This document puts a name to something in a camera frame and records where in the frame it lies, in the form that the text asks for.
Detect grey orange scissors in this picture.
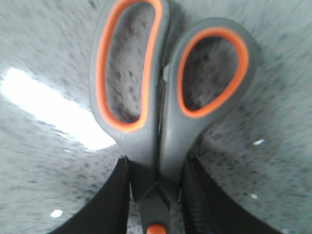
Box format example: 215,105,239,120
90,0,258,234

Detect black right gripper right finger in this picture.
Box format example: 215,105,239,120
181,157,279,234

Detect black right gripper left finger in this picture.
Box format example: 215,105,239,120
54,157,130,234

